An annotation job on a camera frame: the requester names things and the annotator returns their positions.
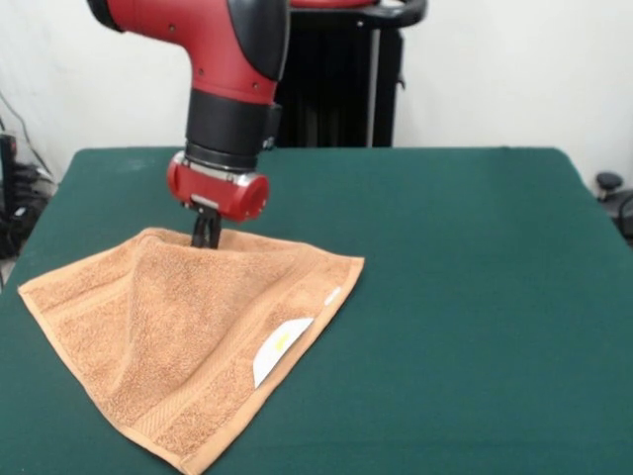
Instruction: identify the tan terry towel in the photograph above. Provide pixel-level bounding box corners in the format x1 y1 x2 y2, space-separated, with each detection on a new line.
17 227 366 475

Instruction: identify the black cable bundle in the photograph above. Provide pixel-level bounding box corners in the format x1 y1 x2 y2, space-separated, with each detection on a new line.
0 162 58 261

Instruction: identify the dark green table cloth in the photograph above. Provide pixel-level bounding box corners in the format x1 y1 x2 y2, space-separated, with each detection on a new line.
0 145 633 475

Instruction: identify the black box with red light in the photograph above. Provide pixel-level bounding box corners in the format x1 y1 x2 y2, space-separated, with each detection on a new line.
0 132 20 222

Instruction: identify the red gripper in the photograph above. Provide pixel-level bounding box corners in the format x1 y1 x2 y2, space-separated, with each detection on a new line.
165 151 271 249

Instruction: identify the black chair base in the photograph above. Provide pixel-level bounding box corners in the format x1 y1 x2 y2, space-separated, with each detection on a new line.
594 171 633 248

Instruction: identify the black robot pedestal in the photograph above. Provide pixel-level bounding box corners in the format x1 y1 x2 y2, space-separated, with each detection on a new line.
274 0 427 148

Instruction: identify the grey wall cable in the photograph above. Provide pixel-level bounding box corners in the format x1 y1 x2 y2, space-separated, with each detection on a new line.
0 88 54 179

